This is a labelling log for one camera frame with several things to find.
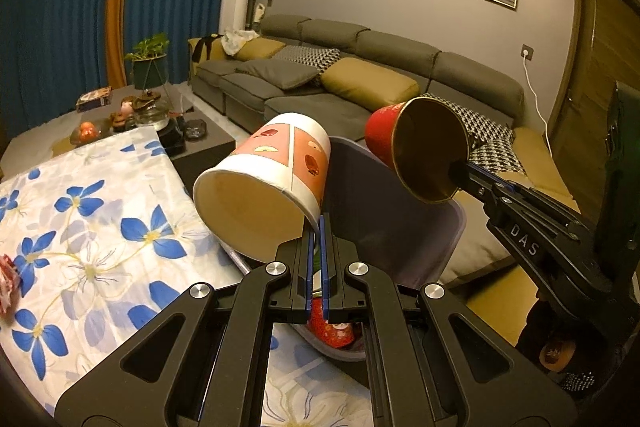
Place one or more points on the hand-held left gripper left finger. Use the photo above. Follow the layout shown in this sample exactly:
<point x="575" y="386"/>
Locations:
<point x="310" y="267"/>

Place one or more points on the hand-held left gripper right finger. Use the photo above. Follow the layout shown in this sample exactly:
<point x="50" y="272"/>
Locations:
<point x="325" y="267"/>

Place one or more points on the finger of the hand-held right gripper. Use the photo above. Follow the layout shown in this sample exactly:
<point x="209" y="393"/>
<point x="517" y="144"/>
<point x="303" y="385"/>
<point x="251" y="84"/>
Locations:
<point x="535" y="199"/>
<point x="520" y="232"/>

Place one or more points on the grey plastic bin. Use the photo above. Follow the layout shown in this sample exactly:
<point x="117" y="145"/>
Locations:
<point x="390" y="227"/>

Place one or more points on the white and pink paper cup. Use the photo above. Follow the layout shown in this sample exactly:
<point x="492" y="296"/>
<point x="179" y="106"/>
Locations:
<point x="280" y="157"/>

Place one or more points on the person's right hand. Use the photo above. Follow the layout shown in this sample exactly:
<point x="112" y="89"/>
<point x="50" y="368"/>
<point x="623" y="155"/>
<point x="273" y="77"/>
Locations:
<point x="555" y="352"/>

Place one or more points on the beige cushion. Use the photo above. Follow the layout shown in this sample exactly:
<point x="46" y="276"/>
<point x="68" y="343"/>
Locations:
<point x="477" y="249"/>

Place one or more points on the houndstooth cushion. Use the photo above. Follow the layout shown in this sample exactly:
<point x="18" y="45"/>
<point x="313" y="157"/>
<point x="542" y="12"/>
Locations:
<point x="312" y="57"/>
<point x="500" y="155"/>
<point x="485" y="122"/>

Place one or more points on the red printed paper cup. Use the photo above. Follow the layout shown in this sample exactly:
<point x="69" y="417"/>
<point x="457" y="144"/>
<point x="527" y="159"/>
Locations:
<point x="332" y="332"/>

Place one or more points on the dark coffee table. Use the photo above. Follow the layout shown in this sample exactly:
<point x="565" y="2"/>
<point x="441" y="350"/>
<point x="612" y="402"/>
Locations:
<point x="210" y="157"/>

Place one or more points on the grey sectional sofa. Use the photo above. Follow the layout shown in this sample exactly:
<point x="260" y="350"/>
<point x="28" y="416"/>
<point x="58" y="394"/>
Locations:
<point x="300" y="107"/>

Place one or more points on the wooden door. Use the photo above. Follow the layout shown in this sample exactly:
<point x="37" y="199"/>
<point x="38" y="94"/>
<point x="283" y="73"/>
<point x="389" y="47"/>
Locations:
<point x="600" y="32"/>

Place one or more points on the black ashtray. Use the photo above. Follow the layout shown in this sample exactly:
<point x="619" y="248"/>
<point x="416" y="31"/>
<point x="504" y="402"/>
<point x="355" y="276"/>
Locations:
<point x="195" y="128"/>

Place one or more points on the large yellow cushion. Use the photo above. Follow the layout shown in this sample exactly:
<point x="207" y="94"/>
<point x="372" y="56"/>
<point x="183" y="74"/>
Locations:
<point x="367" y="82"/>

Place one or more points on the grey cushion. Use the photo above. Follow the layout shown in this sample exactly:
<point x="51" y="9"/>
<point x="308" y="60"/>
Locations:
<point x="277" y="74"/>

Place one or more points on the blue floral tablecloth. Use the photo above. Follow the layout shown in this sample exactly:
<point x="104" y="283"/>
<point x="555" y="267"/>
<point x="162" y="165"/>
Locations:
<point x="100" y="257"/>

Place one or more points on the glass teapot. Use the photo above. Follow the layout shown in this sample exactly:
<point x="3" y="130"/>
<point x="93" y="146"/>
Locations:
<point x="150" y="114"/>

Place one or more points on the small yellow cushion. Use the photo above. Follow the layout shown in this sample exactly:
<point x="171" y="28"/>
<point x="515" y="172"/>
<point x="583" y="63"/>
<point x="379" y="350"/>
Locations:
<point x="260" y="49"/>

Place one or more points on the white cloth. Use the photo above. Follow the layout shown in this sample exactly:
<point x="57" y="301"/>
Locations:
<point x="240" y="41"/>

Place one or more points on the white bottle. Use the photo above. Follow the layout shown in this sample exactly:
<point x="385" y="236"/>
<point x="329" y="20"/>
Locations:
<point x="258" y="17"/>

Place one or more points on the potted plant in green pot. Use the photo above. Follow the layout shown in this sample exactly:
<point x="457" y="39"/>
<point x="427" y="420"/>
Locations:
<point x="147" y="67"/>

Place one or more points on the bowl of orange fruit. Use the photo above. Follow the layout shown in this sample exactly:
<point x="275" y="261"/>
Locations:
<point x="87" y="132"/>

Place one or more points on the printed flat box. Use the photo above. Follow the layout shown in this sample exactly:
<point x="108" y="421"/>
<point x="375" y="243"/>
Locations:
<point x="93" y="99"/>

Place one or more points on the crumpled red and white wrapper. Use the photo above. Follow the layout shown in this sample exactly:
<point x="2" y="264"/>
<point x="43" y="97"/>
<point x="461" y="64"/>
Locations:
<point x="7" y="282"/>

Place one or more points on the wall socket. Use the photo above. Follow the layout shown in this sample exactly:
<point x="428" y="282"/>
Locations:
<point x="527" y="52"/>

